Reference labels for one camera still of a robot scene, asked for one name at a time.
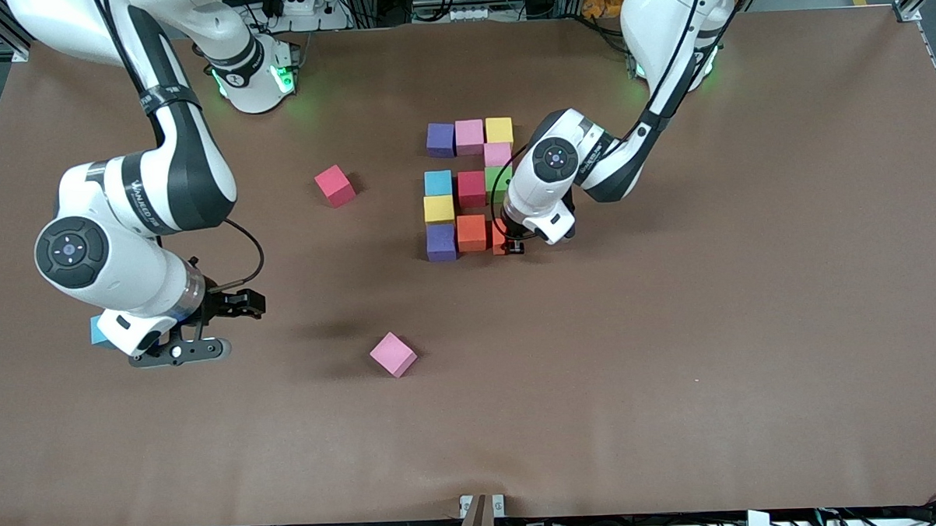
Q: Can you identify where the brown table cover sheet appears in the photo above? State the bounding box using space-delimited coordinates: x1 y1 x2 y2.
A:
0 4 936 526

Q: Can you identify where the red foam cube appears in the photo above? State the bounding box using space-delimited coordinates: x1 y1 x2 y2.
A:
456 170 487 209
314 163 358 209

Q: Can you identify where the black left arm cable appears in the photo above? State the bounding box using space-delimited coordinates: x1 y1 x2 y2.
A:
487 142 536 236

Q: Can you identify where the metal clamp bracket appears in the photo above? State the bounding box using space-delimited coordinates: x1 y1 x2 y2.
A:
458 493 507 521

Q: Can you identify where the purple foam cube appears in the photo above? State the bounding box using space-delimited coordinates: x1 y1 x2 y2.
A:
426 223 458 263
425 121 457 160

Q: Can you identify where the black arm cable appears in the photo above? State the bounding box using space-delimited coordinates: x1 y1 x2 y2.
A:
205 216 267 295
487 142 536 236

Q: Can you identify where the green foam cube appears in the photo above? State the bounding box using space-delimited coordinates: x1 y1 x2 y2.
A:
485 166 514 205

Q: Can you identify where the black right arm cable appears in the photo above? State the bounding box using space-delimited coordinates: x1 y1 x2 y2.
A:
205 216 267 295

